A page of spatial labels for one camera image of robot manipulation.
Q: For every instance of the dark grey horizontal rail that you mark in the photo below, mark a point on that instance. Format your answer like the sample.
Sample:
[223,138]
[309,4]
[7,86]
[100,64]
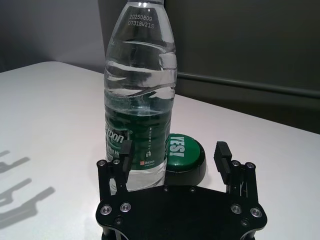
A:
[250,83]

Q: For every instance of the green buzzer button black base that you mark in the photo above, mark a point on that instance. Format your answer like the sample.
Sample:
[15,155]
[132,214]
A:
[185,155]

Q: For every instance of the clear water bottle green label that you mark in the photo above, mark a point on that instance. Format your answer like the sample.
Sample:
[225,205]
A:
[140,100]

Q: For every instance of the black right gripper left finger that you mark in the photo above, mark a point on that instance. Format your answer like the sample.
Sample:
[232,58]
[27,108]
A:
[112,180]

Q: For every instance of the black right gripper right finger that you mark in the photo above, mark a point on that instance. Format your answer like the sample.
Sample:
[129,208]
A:
[237,180]

